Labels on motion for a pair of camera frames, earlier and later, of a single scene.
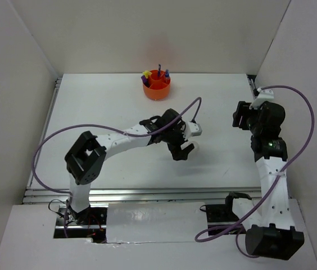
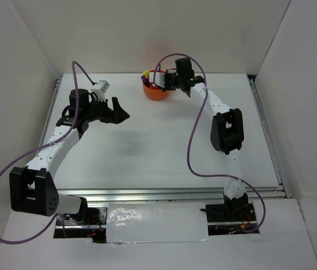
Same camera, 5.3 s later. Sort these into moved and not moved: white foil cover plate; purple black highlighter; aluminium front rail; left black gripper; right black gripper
Moved: left black gripper; right black gripper
Not moved: purple black highlighter; white foil cover plate; aluminium front rail
